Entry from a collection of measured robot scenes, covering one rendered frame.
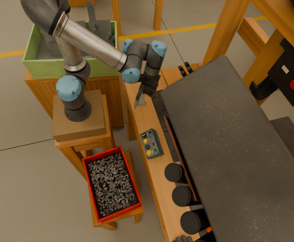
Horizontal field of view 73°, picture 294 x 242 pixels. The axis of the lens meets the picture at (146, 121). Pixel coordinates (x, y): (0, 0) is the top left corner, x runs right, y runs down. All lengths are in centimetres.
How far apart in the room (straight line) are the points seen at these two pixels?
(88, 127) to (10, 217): 128
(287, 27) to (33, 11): 82
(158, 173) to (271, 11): 82
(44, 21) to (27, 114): 185
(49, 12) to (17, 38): 275
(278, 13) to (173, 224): 93
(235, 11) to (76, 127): 106
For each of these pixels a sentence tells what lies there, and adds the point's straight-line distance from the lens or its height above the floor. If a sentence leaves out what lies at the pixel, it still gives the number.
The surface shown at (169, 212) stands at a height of 90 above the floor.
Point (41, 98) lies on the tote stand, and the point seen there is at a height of 57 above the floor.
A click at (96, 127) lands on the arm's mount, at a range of 114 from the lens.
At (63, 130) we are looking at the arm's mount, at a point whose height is 93.
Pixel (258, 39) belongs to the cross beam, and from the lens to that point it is 127.
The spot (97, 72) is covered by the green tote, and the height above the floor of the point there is 84.
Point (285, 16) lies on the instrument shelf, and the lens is 89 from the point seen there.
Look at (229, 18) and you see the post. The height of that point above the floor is 128.
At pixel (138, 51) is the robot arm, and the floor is 132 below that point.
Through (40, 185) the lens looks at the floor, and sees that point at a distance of 216.
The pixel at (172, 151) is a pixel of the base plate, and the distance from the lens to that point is 112.
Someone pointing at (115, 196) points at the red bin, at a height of 88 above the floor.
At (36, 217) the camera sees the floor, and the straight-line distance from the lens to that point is 210.
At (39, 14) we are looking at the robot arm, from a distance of 80.
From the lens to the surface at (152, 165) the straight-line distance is 107.
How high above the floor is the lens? 192
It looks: 60 degrees down
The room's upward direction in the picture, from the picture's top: 5 degrees clockwise
